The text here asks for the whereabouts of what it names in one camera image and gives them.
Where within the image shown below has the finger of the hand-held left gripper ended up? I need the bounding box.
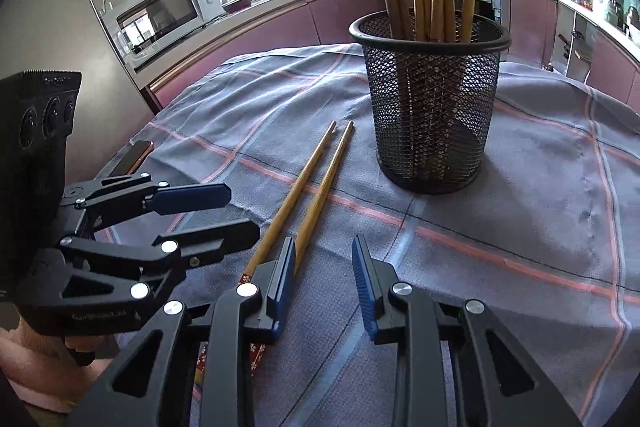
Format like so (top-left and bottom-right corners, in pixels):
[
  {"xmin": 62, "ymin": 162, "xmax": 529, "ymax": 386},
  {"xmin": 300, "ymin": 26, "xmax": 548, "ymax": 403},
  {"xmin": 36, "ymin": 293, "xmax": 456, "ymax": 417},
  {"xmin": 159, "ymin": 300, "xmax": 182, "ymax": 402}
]
[
  {"xmin": 62, "ymin": 173, "xmax": 232, "ymax": 216},
  {"xmin": 59, "ymin": 219, "xmax": 261, "ymax": 269}
]

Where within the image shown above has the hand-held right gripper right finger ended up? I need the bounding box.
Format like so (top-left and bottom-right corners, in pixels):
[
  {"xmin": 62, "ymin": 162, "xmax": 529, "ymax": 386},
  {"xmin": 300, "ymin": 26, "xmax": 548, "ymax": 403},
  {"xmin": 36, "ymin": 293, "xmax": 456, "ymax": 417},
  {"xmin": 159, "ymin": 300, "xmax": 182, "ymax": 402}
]
[{"xmin": 351, "ymin": 234, "xmax": 584, "ymax": 427}]

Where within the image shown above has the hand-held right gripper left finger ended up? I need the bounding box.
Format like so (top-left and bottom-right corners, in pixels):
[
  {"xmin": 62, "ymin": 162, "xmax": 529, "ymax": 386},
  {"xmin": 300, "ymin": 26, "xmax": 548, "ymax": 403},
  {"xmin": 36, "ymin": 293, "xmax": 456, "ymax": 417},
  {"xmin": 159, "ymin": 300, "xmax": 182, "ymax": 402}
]
[{"xmin": 65, "ymin": 236, "xmax": 298, "ymax": 427}]

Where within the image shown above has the floral-end wooden chopstick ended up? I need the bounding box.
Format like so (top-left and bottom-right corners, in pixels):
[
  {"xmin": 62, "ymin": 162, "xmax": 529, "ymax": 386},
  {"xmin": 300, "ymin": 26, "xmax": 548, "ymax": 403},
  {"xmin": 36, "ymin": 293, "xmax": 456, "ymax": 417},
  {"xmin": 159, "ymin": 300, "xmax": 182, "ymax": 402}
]
[
  {"xmin": 197, "ymin": 120, "xmax": 338, "ymax": 388},
  {"xmin": 247, "ymin": 121, "xmax": 356, "ymax": 380}
]

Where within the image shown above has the black mesh utensil holder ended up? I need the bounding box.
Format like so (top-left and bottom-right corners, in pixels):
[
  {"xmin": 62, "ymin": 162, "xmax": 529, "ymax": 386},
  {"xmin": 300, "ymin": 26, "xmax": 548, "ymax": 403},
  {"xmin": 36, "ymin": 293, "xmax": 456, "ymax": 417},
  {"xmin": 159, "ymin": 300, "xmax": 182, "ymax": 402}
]
[{"xmin": 348, "ymin": 9, "xmax": 512, "ymax": 195}]

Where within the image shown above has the person's left forearm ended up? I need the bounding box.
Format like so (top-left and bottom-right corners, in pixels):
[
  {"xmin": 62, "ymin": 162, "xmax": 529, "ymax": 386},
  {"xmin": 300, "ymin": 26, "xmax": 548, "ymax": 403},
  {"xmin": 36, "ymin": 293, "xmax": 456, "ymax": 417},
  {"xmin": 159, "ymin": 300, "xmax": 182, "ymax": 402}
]
[{"xmin": 0, "ymin": 327, "xmax": 108, "ymax": 413}]

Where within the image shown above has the grey checked tablecloth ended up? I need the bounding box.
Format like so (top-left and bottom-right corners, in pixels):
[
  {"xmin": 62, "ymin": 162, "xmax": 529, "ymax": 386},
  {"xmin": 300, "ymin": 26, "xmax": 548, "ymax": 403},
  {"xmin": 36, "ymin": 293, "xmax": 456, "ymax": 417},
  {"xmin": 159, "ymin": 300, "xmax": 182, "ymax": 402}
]
[{"xmin": 92, "ymin": 42, "xmax": 640, "ymax": 427}]

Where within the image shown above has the white microwave oven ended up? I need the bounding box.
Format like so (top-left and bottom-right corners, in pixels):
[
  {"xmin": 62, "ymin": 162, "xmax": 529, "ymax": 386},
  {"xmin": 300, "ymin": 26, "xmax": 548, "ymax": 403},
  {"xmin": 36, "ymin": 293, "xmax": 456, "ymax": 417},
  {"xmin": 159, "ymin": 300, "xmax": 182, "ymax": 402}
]
[{"xmin": 114, "ymin": 0, "xmax": 227, "ymax": 60}]

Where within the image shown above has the pink kitchen cabinet counter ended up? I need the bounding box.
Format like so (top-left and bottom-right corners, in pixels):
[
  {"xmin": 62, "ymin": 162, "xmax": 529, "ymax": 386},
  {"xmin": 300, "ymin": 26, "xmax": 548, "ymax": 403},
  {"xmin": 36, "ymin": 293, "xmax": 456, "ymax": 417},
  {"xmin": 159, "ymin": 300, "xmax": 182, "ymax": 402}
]
[{"xmin": 145, "ymin": 0, "xmax": 640, "ymax": 108}]

